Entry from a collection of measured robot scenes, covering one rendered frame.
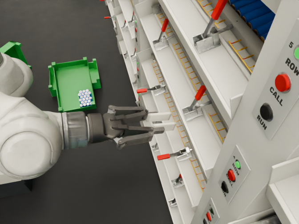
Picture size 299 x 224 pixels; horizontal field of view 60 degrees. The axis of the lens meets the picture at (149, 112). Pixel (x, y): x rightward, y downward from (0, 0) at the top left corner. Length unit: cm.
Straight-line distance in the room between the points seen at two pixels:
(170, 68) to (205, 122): 20
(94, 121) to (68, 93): 98
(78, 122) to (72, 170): 75
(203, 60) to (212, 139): 19
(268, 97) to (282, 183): 11
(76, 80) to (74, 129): 102
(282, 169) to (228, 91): 15
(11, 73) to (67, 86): 59
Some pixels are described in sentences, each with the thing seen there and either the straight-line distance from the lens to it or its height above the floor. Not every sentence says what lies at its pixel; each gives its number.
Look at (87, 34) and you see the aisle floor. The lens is 213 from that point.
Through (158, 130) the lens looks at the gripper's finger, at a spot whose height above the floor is 60.
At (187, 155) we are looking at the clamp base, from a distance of 76.
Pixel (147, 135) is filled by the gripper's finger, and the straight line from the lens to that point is 66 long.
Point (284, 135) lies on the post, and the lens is 29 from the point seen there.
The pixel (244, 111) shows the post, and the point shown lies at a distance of 34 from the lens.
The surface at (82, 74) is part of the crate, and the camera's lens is 164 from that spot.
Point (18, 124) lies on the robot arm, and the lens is 44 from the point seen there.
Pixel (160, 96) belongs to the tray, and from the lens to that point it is 90.
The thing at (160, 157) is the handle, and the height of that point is 52.
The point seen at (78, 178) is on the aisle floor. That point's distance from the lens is 133.
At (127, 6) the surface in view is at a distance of 140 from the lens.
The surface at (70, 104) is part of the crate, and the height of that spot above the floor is 2.
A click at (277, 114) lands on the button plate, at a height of 96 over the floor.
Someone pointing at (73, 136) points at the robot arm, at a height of 67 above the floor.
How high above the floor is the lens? 116
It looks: 51 degrees down
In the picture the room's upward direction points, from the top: straight up
